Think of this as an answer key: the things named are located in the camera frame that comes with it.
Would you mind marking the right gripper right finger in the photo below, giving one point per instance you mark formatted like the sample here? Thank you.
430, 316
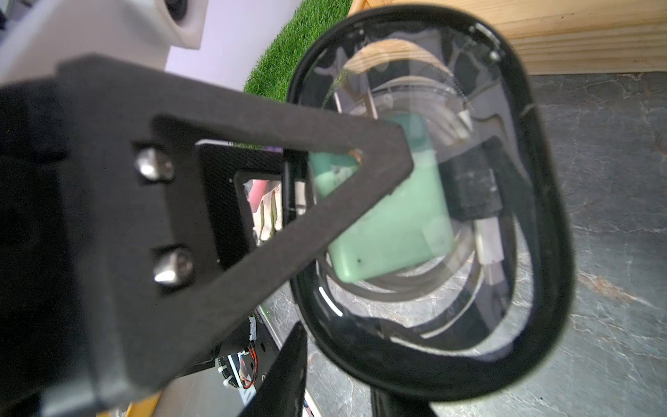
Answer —
283, 392

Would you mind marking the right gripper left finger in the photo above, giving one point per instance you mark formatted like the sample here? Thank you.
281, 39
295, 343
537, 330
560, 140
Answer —
113, 279

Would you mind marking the green charger adapter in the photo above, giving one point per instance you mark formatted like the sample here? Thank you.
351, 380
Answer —
406, 228

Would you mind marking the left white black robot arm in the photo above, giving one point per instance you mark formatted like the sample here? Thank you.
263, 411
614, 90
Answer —
36, 36

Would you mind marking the green artificial grass mat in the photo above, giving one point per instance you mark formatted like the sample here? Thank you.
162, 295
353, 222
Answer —
273, 72

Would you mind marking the wooden rack frame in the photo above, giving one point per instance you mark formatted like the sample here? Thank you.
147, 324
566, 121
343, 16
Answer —
557, 37

